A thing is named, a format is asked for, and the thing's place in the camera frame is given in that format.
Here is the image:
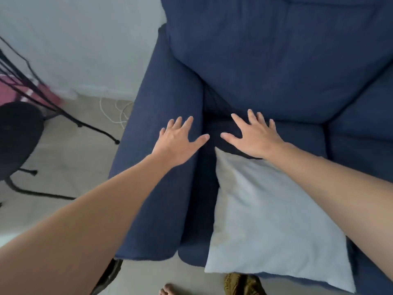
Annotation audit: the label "blue fabric sofa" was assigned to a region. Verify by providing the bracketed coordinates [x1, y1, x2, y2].
[108, 0, 393, 295]

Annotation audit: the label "person's striped yellow trousers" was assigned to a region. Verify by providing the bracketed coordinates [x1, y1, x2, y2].
[223, 272, 267, 295]

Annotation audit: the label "person's left forearm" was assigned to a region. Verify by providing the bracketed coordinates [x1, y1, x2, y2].
[0, 152, 173, 295]

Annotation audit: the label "black metal wire chair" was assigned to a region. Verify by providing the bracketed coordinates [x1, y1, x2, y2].
[0, 36, 121, 208]

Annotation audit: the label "coiled white cable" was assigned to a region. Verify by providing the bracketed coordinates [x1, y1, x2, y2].
[98, 97, 134, 130]

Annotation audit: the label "person's right forearm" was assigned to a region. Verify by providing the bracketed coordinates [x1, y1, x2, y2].
[263, 142, 393, 282]

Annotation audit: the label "person's right hand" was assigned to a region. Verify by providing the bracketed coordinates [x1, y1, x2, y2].
[219, 108, 287, 160]

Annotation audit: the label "white pillow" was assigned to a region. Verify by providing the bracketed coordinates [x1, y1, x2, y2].
[203, 146, 357, 294]

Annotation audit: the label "person's left hand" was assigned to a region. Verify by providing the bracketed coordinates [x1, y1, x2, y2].
[151, 116, 210, 168]

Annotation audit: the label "pink box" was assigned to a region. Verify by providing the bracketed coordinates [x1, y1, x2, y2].
[0, 75, 64, 110]

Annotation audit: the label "black round trash bin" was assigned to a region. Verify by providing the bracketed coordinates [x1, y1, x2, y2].
[90, 258, 124, 295]

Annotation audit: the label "person's left foot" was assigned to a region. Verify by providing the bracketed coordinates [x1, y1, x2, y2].
[158, 283, 178, 295]

